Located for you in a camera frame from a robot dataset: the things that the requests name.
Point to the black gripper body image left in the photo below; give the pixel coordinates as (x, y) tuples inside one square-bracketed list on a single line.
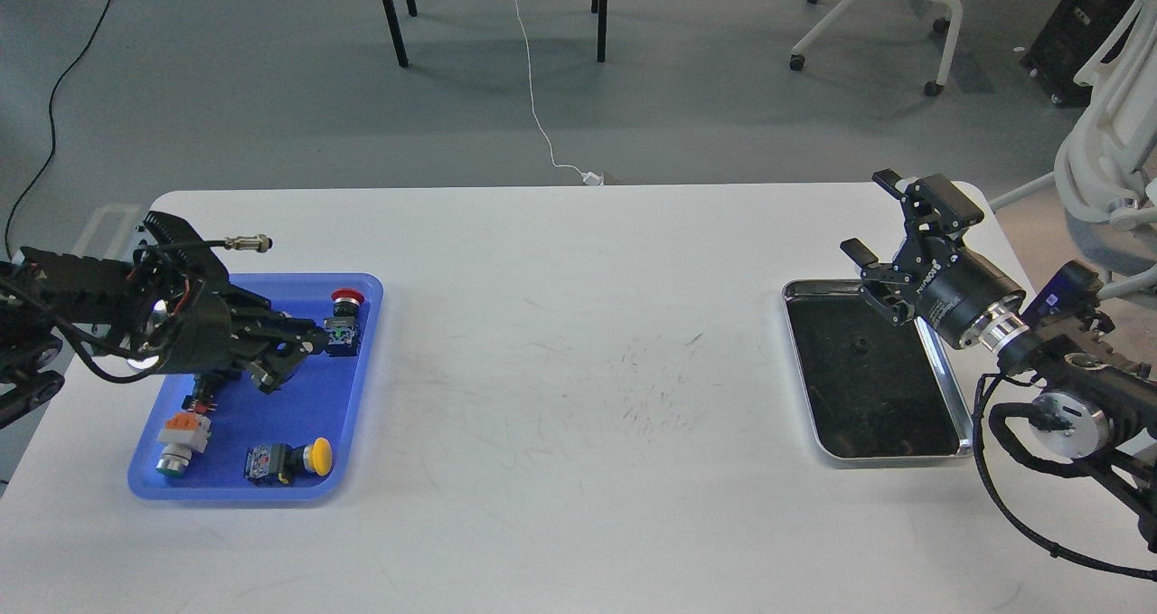
[(214, 333)]

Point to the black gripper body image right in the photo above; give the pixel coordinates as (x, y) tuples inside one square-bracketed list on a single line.
[(951, 292)]

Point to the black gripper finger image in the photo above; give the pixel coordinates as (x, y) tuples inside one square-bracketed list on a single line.
[(279, 327), (271, 364), (936, 215), (889, 287)]

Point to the black robot arm image left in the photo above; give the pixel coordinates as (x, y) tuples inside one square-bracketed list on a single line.
[(172, 307)]

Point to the blue plastic tray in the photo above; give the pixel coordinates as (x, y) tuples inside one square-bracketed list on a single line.
[(321, 399)]

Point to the silver metal tray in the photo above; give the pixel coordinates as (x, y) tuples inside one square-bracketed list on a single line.
[(899, 405)]

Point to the white grey office chair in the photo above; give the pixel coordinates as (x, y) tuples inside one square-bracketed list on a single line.
[(1099, 170)]

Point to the black equipment case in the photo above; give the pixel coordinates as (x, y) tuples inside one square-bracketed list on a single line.
[(1068, 40)]

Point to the black table legs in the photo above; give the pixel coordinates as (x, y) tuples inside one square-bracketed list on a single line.
[(487, 10)]

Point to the red push button switch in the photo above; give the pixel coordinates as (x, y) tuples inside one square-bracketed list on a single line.
[(344, 332)]

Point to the green push button switch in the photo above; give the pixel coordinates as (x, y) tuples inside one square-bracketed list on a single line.
[(203, 399)]

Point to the yellow push button switch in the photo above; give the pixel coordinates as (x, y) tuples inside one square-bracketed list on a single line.
[(277, 463)]

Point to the orange white green switch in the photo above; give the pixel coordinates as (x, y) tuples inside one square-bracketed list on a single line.
[(182, 436)]

